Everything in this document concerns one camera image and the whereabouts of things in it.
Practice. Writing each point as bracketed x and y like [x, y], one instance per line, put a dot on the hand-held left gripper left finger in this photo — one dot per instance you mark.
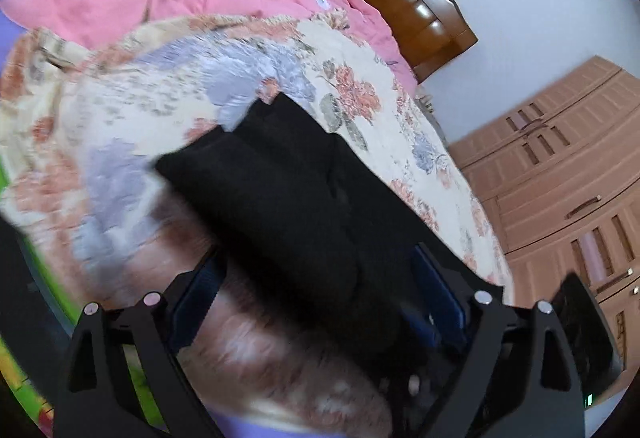
[197, 293]

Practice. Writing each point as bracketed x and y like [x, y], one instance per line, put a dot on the purple cloth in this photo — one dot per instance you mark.
[300, 430]

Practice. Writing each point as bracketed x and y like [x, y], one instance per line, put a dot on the floral bed sheet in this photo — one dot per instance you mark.
[200, 68]

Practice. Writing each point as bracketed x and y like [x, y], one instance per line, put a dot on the black pants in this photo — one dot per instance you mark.
[300, 198]

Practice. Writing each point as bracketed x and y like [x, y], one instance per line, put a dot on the light wooden wardrobe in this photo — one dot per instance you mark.
[550, 168]

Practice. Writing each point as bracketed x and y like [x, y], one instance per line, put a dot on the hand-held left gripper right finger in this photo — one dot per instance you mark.
[442, 298]

